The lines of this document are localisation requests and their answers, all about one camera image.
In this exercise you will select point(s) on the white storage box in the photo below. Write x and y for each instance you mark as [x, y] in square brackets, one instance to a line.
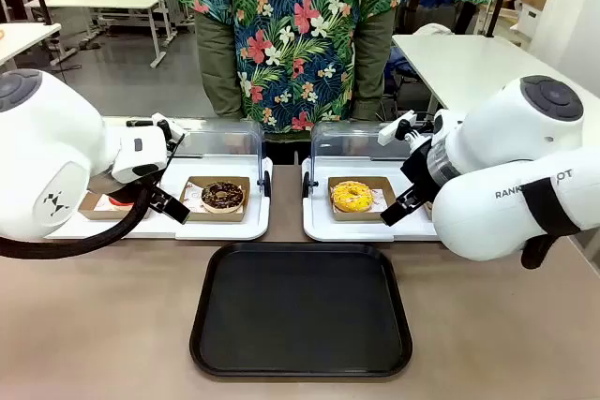
[529, 20]

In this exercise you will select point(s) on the white bench table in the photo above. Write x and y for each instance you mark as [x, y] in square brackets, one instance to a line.
[94, 3]

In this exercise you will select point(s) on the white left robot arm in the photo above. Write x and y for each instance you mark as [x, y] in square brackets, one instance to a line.
[56, 147]

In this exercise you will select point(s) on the person torso in floral shirt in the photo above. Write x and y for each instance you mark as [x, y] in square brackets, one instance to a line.
[295, 34]

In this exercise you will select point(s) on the white display tray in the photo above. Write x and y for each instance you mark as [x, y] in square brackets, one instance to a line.
[323, 226]
[220, 229]

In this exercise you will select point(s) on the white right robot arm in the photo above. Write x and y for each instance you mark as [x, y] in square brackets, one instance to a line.
[506, 175]

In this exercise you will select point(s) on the chocolate sprinkled donut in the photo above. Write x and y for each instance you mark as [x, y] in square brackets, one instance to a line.
[223, 196]

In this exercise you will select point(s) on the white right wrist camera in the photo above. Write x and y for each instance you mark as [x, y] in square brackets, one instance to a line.
[396, 127]

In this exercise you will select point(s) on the cardboard tray under red donut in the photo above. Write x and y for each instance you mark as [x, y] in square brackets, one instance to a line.
[98, 213]

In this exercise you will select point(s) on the small white table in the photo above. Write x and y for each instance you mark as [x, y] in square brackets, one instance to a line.
[23, 39]

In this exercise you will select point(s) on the red glazed donut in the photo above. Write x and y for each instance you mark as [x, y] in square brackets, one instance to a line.
[121, 203]

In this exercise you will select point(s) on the cardboard tray under yellow donut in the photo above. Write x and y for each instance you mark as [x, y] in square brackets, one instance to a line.
[361, 216]

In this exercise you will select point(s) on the person right forearm green sleeve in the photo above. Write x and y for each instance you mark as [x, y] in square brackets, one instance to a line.
[218, 72]

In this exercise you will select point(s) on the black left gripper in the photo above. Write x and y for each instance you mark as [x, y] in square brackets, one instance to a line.
[126, 188]

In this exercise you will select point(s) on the large white table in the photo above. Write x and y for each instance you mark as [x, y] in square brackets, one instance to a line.
[469, 67]

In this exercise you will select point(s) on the clear plastic display lid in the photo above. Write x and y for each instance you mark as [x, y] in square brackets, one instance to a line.
[347, 142]
[220, 142]

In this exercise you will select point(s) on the black serving tray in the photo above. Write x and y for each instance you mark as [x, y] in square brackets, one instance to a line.
[300, 308]

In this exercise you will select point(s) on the white cloth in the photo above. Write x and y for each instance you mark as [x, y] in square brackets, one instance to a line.
[431, 30]

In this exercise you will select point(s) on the person left forearm green sleeve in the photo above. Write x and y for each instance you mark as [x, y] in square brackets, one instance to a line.
[372, 67]

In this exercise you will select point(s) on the white paper liner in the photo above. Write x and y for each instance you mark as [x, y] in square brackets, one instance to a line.
[193, 196]
[379, 198]

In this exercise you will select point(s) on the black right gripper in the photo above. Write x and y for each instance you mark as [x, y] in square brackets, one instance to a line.
[422, 170]

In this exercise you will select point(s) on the yellow glazed donut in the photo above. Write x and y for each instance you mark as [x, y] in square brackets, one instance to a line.
[352, 196]

